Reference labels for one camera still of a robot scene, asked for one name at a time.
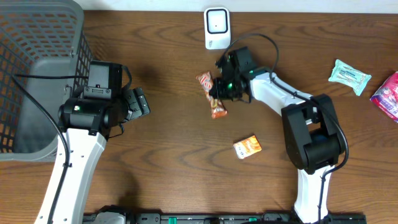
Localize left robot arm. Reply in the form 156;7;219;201
35;60;150;223

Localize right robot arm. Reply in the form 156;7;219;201
210;47;349;223

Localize orange snack bar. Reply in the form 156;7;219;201
195;71;228;120

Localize purple snack package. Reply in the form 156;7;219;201
370;72;397;122

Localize grey plastic basket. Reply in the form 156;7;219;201
1;0;94;161

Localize white barcode scanner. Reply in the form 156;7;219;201
203;7;231;50

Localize small orange packet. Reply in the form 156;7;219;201
233;135;262;159

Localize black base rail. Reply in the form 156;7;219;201
83;205;368;224

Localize green wipes packet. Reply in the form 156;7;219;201
328;59;372;96

